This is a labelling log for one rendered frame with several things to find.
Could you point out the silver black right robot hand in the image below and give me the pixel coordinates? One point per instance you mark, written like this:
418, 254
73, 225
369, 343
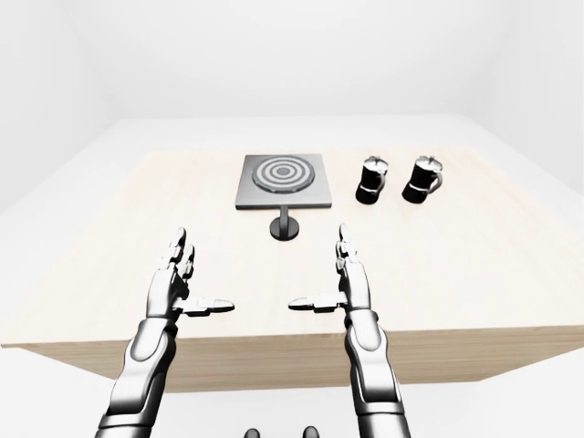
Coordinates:
356, 287

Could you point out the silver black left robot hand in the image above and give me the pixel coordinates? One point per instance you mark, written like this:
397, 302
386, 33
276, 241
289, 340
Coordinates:
160, 287

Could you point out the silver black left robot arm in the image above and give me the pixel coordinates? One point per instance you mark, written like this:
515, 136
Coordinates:
137, 378

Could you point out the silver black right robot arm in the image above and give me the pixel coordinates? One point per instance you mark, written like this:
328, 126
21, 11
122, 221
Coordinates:
375, 374

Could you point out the round black stove knob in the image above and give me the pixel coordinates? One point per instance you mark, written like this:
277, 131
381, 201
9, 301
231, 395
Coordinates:
284, 226

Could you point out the flat dark stove plate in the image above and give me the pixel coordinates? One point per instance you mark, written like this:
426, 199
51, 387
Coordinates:
284, 181

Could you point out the black silver moka pot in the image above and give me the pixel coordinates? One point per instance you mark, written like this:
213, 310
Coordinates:
422, 179
371, 180

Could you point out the small dark rounded shape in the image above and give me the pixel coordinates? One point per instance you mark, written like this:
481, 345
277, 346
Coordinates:
311, 432
252, 433

